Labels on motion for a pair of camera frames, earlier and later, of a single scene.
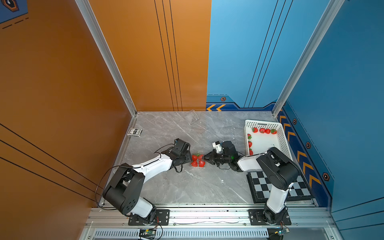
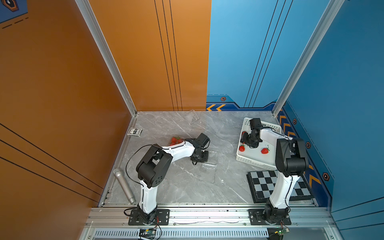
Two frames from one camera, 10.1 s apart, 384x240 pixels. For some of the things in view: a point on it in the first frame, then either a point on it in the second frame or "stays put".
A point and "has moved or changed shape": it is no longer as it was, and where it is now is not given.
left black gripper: [188, 154] → [205, 159]
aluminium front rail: [318, 216] stays put
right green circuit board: [282, 232] stays put
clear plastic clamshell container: [197, 159] has moved or changed shape
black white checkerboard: [260, 188] stays put
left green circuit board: [147, 233] stays put
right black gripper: [212, 159] → [243, 139]
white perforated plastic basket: [260, 136] has moved or changed shape
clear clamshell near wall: [192, 117] stays put
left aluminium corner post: [87, 11] stays put
